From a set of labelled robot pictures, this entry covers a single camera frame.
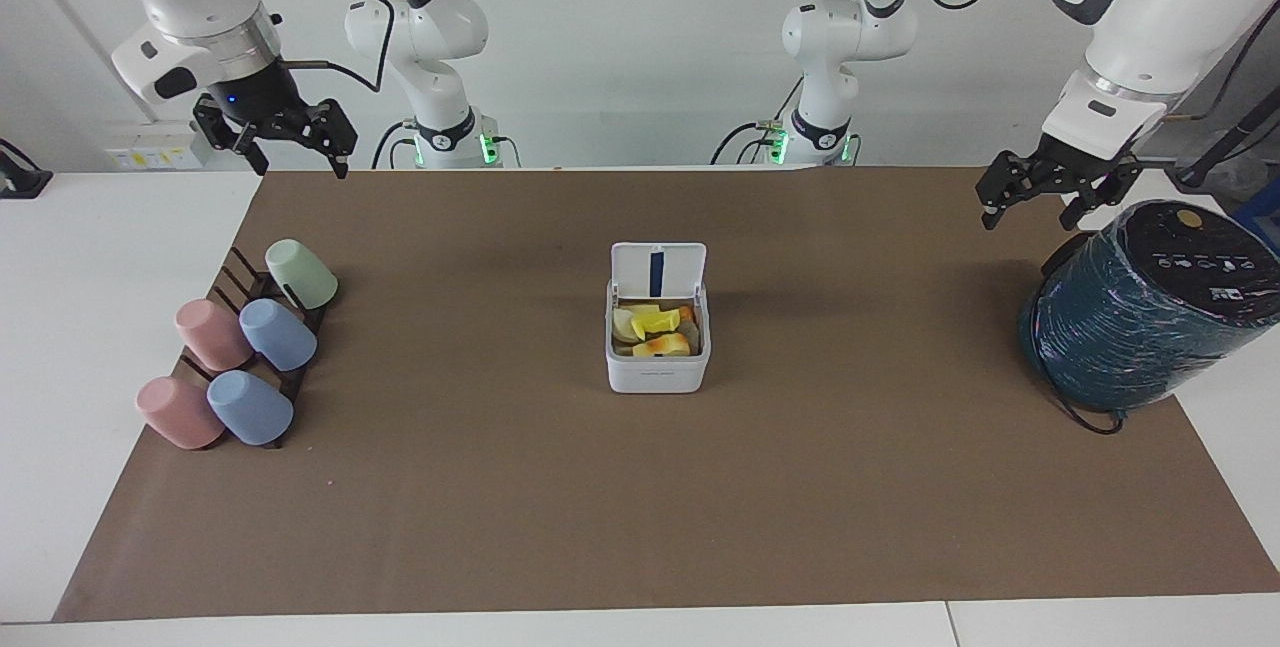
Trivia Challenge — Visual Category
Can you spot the small white lidded bin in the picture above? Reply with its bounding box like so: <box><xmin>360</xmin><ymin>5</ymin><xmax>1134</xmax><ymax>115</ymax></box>
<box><xmin>605</xmin><ymin>241</ymin><xmax>713</xmax><ymax>395</ymax></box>

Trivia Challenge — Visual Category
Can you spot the orange yellow toy food piece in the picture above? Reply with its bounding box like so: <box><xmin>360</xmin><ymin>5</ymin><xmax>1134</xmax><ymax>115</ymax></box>
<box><xmin>632</xmin><ymin>331</ymin><xmax>694</xmax><ymax>359</ymax></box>

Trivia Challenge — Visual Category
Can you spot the pink plastic cup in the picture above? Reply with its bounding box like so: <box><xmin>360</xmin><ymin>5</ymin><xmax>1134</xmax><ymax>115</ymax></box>
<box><xmin>174</xmin><ymin>298</ymin><xmax>254</xmax><ymax>373</ymax></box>
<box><xmin>135</xmin><ymin>375</ymin><xmax>225</xmax><ymax>451</ymax></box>

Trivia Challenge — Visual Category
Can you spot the plastic wrapped dark round appliance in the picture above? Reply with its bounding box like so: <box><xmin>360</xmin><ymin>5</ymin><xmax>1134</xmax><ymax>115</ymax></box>
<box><xmin>1017</xmin><ymin>198</ymin><xmax>1280</xmax><ymax>419</ymax></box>

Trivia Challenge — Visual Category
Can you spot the blue plastic cup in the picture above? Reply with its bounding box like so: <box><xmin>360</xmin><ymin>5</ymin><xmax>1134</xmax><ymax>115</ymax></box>
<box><xmin>206</xmin><ymin>369</ymin><xmax>295</xmax><ymax>447</ymax></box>
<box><xmin>238</xmin><ymin>298</ymin><xmax>319</xmax><ymax>373</ymax></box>

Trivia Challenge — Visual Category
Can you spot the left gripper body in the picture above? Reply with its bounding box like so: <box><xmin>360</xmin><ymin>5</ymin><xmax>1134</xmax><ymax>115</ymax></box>
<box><xmin>1034</xmin><ymin>133</ymin><xmax>1142</xmax><ymax>191</ymax></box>

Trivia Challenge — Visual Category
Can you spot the black cup rack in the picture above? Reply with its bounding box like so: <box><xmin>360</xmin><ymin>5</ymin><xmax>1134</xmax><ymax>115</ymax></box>
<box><xmin>178</xmin><ymin>246</ymin><xmax>338</xmax><ymax>450</ymax></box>

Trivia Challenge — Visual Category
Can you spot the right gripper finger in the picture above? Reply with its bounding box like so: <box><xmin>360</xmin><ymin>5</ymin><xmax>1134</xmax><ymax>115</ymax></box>
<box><xmin>288</xmin><ymin>98</ymin><xmax>360</xmax><ymax>180</ymax></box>
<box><xmin>192</xmin><ymin>94</ymin><xmax>272</xmax><ymax>178</ymax></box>

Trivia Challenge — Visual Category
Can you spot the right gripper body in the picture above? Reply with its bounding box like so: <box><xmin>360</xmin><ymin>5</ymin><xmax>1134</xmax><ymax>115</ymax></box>
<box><xmin>206</xmin><ymin>60</ymin><xmax>314</xmax><ymax>131</ymax></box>

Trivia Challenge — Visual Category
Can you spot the green plastic cup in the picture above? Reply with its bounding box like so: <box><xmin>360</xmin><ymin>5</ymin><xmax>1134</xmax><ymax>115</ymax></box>
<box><xmin>264</xmin><ymin>238</ymin><xmax>340</xmax><ymax>312</ymax></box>

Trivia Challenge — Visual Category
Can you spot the white wall socket strip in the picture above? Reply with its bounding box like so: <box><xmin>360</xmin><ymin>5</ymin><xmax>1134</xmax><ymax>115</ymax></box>
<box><xmin>104</xmin><ymin>121</ymin><xmax>217</xmax><ymax>174</ymax></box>

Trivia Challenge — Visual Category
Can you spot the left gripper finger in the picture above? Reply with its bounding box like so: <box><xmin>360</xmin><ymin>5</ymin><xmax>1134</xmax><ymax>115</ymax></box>
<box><xmin>975</xmin><ymin>151</ymin><xmax>1052</xmax><ymax>231</ymax></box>
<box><xmin>1059</xmin><ymin>161</ymin><xmax>1143</xmax><ymax>233</ymax></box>

